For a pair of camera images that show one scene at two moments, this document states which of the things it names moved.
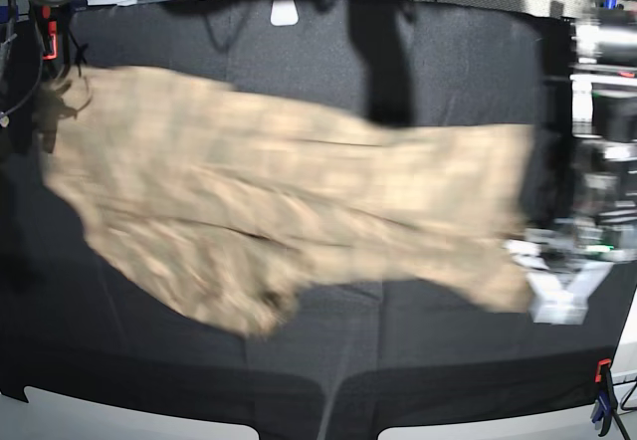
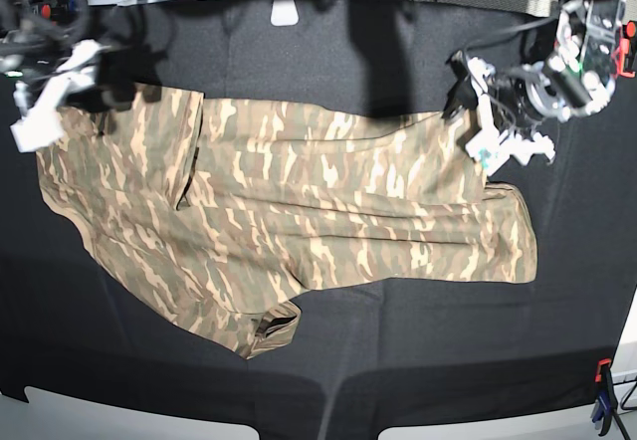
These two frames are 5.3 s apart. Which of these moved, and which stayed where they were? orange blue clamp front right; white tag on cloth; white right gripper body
Moved: white right gripper body
Stayed: white tag on cloth; orange blue clamp front right
